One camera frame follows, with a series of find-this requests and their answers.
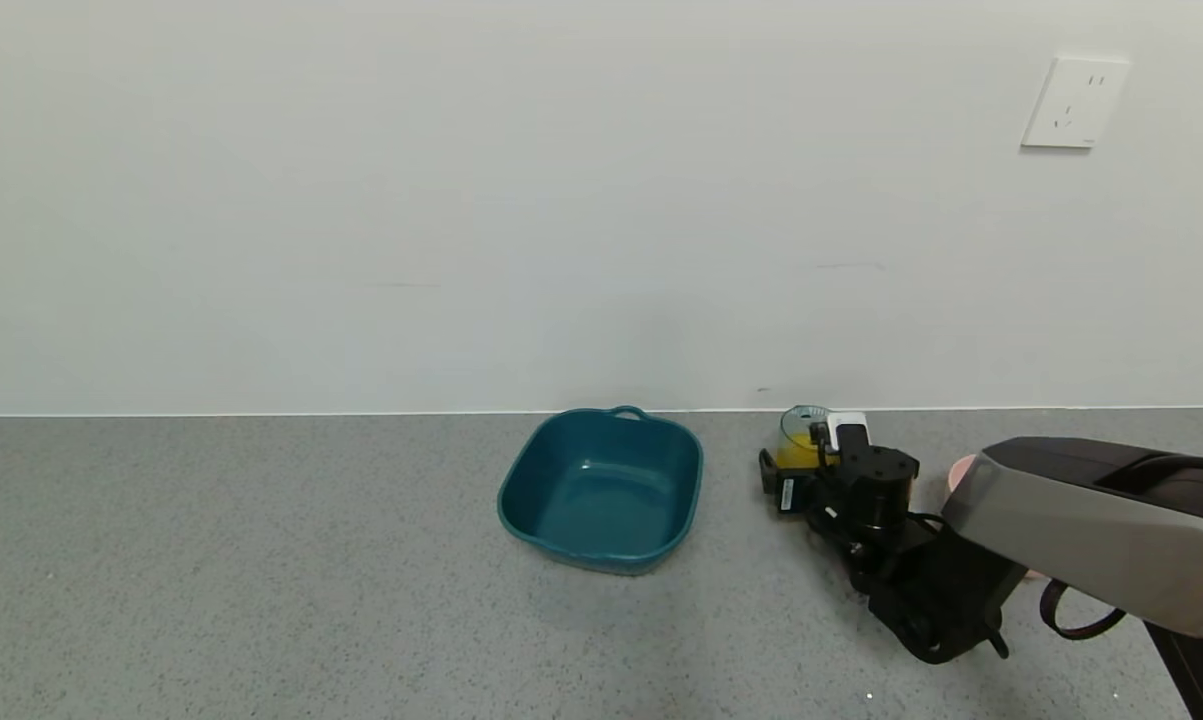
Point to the pink round bowl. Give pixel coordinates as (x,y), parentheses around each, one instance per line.
(959,472)

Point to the ribbed translucent blue cup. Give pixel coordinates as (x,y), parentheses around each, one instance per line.
(796,428)

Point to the teal square plastic basin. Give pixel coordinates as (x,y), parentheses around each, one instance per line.
(601,500)

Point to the white wall socket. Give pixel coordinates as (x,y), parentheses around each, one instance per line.
(1073,103)

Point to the orange liquid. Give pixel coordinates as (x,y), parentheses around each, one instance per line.
(796,456)

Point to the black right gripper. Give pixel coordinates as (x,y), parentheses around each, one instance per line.
(785,491)

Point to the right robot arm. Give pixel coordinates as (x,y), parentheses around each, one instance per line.
(1091,520)

